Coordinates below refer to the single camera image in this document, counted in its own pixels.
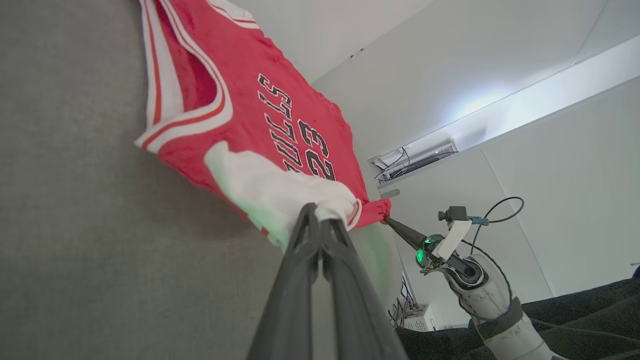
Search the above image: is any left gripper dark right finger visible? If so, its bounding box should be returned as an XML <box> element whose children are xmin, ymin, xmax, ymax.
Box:
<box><xmin>320</xmin><ymin>217</ymin><xmax>408</xmax><ymax>360</ymax></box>

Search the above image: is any small white box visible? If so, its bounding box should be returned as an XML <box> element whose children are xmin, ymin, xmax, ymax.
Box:
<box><xmin>400</xmin><ymin>304</ymin><xmax>436</xmax><ymax>332</ymax></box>

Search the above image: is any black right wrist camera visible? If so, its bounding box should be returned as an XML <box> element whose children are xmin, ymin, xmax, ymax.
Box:
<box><xmin>437</xmin><ymin>205</ymin><xmax>469</xmax><ymax>223</ymax></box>

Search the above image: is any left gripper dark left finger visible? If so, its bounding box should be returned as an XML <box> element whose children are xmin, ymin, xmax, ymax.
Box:
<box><xmin>247</xmin><ymin>202</ymin><xmax>321</xmax><ymax>360</ymax></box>

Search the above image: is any bundle of wall cables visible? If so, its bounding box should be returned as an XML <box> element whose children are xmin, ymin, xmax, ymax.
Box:
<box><xmin>387</xmin><ymin>277</ymin><xmax>416</xmax><ymax>328</ymax></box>

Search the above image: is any thin black cable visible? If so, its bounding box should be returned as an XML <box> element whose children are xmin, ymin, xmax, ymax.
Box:
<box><xmin>470</xmin><ymin>196</ymin><xmax>525</xmax><ymax>242</ymax></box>

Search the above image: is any red basketball jersey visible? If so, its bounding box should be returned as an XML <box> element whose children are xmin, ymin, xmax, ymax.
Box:
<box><xmin>134</xmin><ymin>0</ymin><xmax>392</xmax><ymax>251</ymax></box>

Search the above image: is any black fabric furniture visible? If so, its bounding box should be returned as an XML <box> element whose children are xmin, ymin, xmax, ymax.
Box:
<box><xmin>395</xmin><ymin>277</ymin><xmax>640</xmax><ymax>360</ymax></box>

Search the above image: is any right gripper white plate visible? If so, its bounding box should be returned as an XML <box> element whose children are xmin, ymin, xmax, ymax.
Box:
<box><xmin>383</xmin><ymin>215</ymin><xmax>473</xmax><ymax>276</ymax></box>

